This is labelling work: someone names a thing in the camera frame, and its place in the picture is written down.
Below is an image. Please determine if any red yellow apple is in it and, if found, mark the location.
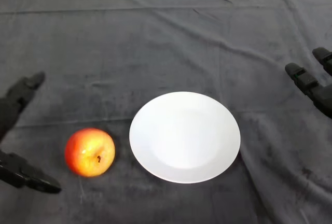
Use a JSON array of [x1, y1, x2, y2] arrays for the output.
[[64, 128, 116, 178]]

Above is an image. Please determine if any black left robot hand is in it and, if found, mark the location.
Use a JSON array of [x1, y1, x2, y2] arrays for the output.
[[0, 71, 62, 194]]

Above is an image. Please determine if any white round plate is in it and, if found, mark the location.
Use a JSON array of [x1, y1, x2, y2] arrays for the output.
[[129, 91, 241, 184]]

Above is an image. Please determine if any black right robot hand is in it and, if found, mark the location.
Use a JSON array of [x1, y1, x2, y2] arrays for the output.
[[284, 47, 332, 119]]

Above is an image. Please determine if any black cloth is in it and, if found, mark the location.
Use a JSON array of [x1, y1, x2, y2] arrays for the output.
[[0, 0, 332, 224]]

